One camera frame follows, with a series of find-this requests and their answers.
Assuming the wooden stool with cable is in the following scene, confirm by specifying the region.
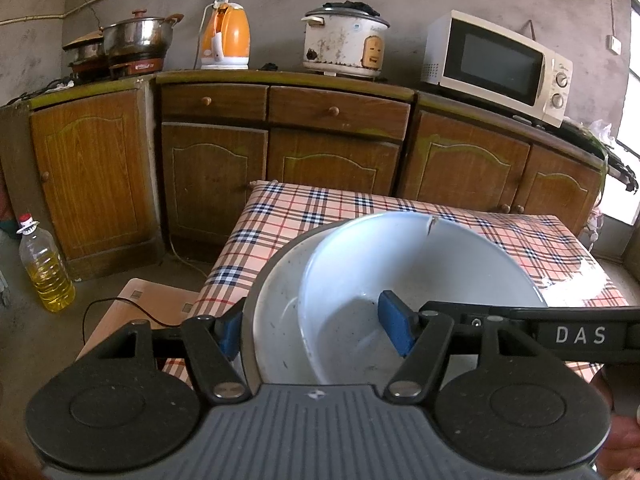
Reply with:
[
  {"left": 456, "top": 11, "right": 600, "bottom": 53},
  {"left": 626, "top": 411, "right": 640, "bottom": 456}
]
[{"left": 78, "top": 278, "right": 198, "bottom": 358}]

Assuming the orange electric kettle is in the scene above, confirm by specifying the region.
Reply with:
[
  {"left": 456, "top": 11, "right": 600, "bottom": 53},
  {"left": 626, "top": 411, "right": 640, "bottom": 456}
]
[{"left": 200, "top": 2, "right": 250, "bottom": 70}]

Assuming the wooden kitchen cabinet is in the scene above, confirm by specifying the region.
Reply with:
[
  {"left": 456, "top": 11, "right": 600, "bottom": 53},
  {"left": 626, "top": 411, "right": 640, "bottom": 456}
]
[{"left": 1, "top": 70, "right": 605, "bottom": 280}]

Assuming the blue patterned ceramic bowl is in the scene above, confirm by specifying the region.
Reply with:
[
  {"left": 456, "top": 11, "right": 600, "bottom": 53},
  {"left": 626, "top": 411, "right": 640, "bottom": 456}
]
[{"left": 297, "top": 211, "right": 546, "bottom": 388}]

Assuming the plaid tablecloth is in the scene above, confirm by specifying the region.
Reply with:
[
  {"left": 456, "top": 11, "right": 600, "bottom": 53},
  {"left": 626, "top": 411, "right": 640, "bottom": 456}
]
[{"left": 162, "top": 179, "right": 629, "bottom": 386}]

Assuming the cooking oil bottle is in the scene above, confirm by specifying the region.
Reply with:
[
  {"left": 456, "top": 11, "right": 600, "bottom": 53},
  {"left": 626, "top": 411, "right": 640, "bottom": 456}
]
[{"left": 17, "top": 214, "right": 76, "bottom": 313}]

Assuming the white rice cooker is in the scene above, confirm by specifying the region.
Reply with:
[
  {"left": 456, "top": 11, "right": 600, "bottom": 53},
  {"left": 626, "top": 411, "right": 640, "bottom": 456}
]
[{"left": 302, "top": 0, "right": 390, "bottom": 79}]

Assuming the white ceramic bowl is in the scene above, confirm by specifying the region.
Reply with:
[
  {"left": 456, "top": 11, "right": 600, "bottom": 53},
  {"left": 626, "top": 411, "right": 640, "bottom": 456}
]
[{"left": 252, "top": 240, "right": 320, "bottom": 386}]

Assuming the white plastic bag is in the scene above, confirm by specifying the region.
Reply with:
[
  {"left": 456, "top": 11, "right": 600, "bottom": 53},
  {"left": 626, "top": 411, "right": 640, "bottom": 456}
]
[{"left": 588, "top": 119, "right": 615, "bottom": 148}]

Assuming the induction cooker red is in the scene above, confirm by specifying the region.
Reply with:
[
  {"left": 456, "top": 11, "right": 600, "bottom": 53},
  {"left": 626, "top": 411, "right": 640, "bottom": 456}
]
[{"left": 110, "top": 58, "right": 164, "bottom": 79}]

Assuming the large steel plate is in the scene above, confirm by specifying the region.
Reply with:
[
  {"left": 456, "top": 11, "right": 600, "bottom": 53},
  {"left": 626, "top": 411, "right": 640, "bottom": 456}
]
[{"left": 241, "top": 222, "right": 342, "bottom": 392}]

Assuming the cream microwave oven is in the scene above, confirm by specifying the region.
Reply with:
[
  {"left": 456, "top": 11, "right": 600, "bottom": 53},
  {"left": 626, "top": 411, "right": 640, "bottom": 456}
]
[{"left": 421, "top": 10, "right": 573, "bottom": 128}]

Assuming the black tray on counter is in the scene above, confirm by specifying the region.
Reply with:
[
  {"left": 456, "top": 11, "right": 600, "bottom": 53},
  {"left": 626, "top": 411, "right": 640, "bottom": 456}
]
[{"left": 556, "top": 118, "right": 639, "bottom": 193}]

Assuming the person's right hand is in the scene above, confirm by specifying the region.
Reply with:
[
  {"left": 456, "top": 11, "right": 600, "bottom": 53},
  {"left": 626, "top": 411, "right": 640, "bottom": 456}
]
[{"left": 590, "top": 365, "right": 640, "bottom": 479}]

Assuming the steel pot with lid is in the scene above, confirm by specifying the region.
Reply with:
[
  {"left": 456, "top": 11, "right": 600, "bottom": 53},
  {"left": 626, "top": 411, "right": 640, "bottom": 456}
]
[{"left": 101, "top": 10, "right": 183, "bottom": 58}]

